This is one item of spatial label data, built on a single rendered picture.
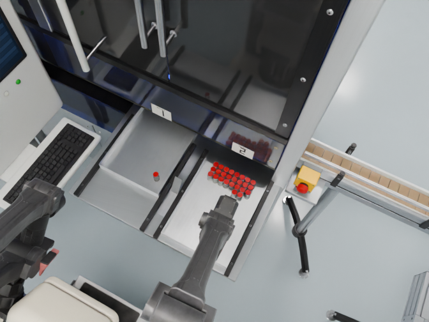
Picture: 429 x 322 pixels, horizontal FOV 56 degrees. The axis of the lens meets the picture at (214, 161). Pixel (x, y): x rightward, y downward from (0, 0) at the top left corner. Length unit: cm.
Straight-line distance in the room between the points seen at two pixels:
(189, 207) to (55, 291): 65
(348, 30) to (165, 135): 95
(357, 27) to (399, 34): 270
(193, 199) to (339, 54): 81
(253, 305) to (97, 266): 90
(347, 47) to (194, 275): 57
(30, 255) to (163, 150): 70
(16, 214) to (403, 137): 253
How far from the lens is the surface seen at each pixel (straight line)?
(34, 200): 102
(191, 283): 73
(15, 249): 115
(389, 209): 167
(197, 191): 153
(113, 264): 239
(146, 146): 162
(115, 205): 154
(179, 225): 149
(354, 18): 88
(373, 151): 286
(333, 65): 98
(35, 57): 164
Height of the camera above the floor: 230
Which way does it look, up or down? 64 degrees down
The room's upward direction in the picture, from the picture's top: 6 degrees clockwise
